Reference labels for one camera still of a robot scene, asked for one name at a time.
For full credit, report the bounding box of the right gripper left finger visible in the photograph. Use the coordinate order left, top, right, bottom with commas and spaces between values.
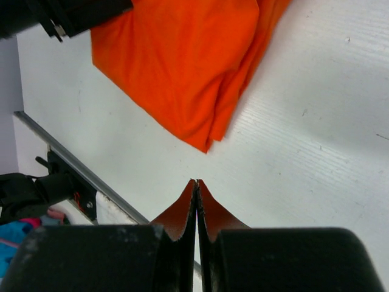
1, 180, 196, 291

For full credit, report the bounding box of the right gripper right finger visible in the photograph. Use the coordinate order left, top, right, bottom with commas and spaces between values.
196, 180, 384, 291

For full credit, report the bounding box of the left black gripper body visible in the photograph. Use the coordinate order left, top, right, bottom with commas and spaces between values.
1, 0, 133, 41

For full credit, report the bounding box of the orange t shirt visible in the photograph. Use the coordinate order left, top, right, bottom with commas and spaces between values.
91, 1, 289, 152

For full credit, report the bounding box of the pink folded t shirt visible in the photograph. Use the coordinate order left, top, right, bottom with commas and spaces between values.
19, 217, 42, 228

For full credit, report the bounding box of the teal folded t shirt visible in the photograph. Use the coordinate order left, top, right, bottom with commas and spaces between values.
1, 221, 33, 278

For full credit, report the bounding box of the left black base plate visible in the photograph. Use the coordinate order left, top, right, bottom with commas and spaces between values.
47, 150, 97, 222

